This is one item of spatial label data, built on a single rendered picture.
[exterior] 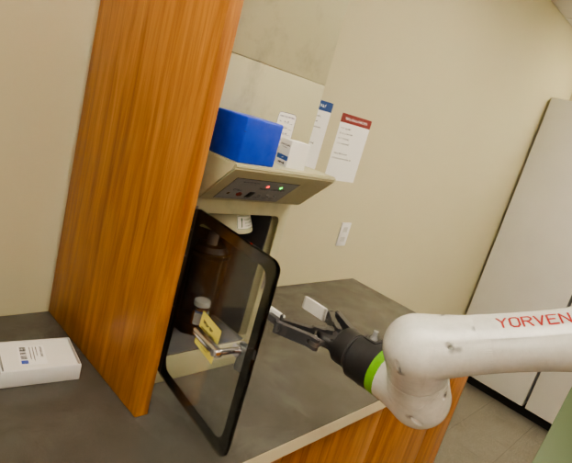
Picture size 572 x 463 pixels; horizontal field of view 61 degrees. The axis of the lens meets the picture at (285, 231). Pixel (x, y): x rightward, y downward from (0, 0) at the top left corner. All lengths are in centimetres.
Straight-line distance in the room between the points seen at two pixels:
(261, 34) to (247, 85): 11
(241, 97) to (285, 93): 13
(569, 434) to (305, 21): 117
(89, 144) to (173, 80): 36
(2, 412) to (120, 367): 23
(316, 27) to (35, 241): 89
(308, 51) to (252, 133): 30
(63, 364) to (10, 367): 10
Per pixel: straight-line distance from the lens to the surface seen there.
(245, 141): 96
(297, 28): 116
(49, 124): 136
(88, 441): 108
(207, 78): 92
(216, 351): 88
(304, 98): 121
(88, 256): 127
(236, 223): 119
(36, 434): 109
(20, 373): 119
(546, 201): 386
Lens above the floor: 164
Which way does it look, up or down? 14 degrees down
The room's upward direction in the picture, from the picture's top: 16 degrees clockwise
